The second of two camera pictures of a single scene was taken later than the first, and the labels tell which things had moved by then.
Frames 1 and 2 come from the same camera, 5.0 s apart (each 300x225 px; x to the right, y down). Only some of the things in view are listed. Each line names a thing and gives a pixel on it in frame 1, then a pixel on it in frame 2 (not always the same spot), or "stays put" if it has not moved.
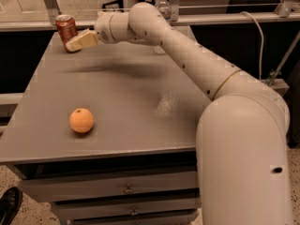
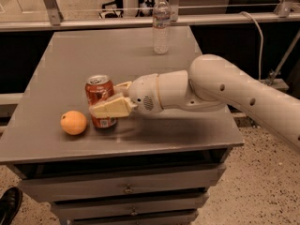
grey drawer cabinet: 106,135 stays put
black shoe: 10,202 stays put
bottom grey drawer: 166,219 stays put
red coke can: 67,27 → 97,88
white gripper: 102,27 → 144,93
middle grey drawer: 93,208 stays put
